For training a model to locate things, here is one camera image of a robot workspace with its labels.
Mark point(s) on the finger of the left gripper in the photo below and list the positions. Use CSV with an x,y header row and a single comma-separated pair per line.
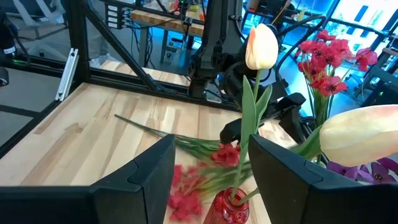
x,y
233,132
290,109

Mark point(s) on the red artificial flower bunch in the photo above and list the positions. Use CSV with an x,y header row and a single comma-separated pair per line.
x,y
331,86
225,155
185,202

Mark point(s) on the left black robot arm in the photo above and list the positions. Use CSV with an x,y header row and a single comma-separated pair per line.
x,y
217,37

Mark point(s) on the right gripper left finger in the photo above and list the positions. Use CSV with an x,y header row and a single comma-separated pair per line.
x,y
140,193

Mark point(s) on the red ribbed glass vase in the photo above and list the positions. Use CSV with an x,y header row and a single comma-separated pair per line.
x,y
225,211

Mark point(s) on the black aluminium table frame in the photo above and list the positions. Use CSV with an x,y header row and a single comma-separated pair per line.
x,y
77,31

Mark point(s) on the cream artificial tulip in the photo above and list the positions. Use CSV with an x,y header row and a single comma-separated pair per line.
x,y
261,46
357,133

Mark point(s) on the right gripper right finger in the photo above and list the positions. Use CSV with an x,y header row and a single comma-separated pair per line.
x,y
292,196

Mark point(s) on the purple artificial flower bunch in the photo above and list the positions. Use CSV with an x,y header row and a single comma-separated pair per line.
x,y
376,174

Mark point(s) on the silver metal bracket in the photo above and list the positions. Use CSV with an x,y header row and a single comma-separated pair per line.
x,y
66,74

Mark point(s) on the wooden background workbench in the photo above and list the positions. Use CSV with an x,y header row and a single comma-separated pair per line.
x,y
161,19

